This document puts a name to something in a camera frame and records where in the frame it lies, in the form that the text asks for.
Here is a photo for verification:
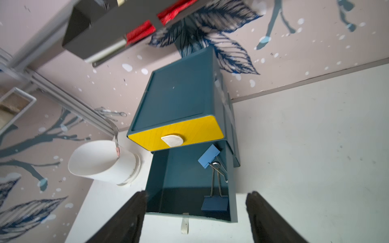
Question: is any teal drawer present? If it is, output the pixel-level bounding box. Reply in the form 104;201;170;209
145;140;238;223

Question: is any yellow top drawer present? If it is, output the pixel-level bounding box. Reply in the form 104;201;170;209
127;115;224;151

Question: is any blue binder clip front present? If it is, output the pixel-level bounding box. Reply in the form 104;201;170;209
201;162;229;213

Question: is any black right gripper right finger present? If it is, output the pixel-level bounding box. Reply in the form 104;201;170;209
246;191;306;243

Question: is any black wire wall basket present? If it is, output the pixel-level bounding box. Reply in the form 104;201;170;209
62;1;207;60

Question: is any blue binder clip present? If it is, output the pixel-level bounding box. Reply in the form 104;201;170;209
198;144;229;183
201;162;229;213

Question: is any metal fork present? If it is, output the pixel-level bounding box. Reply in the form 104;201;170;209
101;108;127;159

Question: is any red cassava chips bag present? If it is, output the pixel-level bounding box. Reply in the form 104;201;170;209
126;0;197;46

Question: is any white utensil cup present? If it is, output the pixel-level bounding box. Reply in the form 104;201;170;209
68;140;141;186

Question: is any teal mini drawer cabinet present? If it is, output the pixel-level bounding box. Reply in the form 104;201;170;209
127;47;241;167

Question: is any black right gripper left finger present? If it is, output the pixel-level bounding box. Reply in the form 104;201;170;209
87;191;147;243

